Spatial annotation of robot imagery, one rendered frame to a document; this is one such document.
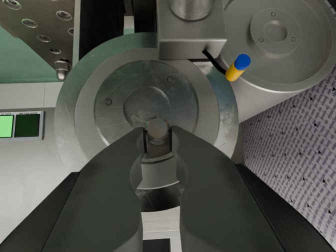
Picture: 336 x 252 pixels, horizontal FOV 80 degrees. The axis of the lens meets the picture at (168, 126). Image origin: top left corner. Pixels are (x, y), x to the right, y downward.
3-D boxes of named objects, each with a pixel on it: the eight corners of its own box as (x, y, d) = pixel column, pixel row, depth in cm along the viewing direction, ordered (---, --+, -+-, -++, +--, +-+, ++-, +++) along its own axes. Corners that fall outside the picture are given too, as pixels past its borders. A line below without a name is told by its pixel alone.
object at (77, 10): (84, -124, 21) (79, 36, 18) (123, 26, 44) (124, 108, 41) (79, -124, 21) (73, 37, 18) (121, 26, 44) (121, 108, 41)
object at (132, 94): (175, 45, 15) (216, 137, 14) (173, 58, 17) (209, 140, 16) (78, 78, 14) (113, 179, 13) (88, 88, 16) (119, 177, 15)
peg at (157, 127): (174, 121, 11) (164, 144, 11) (171, 129, 14) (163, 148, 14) (150, 111, 11) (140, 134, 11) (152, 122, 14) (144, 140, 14)
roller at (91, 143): (241, 82, 17) (184, 216, 15) (191, 131, 42) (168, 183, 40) (117, 25, 17) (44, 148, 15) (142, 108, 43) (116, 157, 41)
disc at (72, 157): (264, 75, 17) (195, 248, 15) (261, 77, 18) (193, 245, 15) (110, 5, 18) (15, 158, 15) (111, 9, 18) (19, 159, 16)
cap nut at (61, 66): (67, 60, 49) (66, 77, 49) (73, 67, 53) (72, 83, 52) (51, 60, 49) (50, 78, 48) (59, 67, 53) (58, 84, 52)
